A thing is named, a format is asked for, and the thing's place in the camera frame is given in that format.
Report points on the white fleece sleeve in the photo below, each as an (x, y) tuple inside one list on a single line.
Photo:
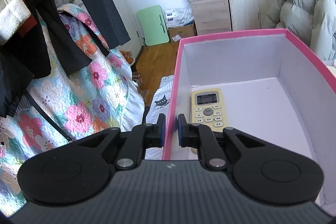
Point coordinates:
[(14, 13)]

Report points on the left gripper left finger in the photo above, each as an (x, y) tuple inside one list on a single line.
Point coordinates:
[(137, 141)]

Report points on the white tissue packs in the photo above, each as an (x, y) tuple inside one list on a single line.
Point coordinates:
[(179, 17)]

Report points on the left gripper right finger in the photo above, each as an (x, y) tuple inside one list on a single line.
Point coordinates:
[(202, 138)]

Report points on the pink cardboard box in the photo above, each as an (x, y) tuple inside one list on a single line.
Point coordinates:
[(274, 88)]

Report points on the black hanging garment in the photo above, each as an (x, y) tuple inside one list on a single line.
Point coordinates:
[(25, 57)]

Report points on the guitar print table cloth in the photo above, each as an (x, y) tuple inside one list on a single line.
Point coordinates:
[(160, 104)]

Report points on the cardboard box on floor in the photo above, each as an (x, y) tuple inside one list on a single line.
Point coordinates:
[(177, 33)]

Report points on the yellowed remote face down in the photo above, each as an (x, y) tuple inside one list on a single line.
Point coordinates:
[(207, 108)]

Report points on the floral quilt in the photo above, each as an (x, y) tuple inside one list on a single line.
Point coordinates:
[(60, 107)]

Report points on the green folding table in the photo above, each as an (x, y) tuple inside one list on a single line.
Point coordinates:
[(153, 25)]

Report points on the grey puffer jacket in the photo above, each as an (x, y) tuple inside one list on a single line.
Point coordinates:
[(312, 21)]

